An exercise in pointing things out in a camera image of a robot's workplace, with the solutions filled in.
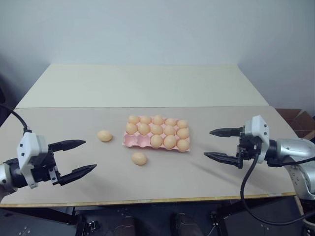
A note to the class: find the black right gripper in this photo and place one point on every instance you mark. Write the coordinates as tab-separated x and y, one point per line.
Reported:
248	147

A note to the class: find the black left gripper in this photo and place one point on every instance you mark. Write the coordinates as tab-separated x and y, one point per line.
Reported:
43	169

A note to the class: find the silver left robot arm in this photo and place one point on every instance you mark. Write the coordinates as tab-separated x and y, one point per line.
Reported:
7	177

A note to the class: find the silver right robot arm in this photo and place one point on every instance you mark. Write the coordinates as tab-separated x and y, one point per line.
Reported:
292	150

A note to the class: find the beige egg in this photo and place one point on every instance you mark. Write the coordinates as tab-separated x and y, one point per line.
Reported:
169	130
134	119
156	129
183	144
131	128
170	141
182	133
104	135
157	120
139	158
182	124
143	128
156	141
145	120
170	122

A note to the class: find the pink egg carton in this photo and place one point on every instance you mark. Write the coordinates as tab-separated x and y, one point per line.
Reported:
136	140

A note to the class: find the brown cardboard box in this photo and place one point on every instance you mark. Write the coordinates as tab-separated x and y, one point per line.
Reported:
295	121

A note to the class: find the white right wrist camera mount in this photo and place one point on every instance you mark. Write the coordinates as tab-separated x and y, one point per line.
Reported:
257	127

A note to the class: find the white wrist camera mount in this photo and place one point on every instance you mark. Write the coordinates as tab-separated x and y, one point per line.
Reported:
29	150
257	127

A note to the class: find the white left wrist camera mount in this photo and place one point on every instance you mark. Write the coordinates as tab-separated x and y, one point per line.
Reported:
29	150

